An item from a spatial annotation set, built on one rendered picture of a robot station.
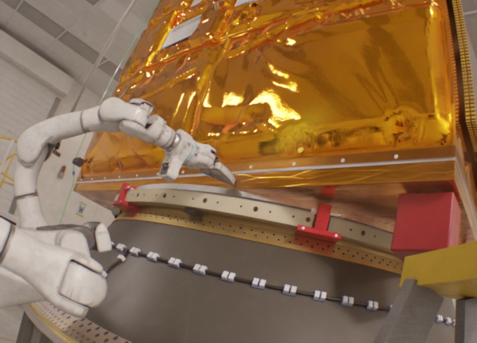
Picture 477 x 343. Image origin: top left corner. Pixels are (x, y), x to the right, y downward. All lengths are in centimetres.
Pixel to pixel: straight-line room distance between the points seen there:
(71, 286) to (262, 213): 62
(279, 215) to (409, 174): 40
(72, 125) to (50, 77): 798
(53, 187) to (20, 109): 200
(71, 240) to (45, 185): 821
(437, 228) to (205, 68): 111
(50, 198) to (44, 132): 801
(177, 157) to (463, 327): 79
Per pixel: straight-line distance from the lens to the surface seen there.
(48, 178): 904
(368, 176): 94
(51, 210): 908
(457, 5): 132
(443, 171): 88
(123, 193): 149
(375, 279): 113
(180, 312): 99
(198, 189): 125
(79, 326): 109
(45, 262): 65
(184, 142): 103
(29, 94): 902
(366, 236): 112
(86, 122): 102
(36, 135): 107
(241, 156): 122
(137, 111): 96
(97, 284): 69
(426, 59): 102
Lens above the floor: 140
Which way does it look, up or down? 20 degrees up
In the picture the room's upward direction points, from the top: 17 degrees clockwise
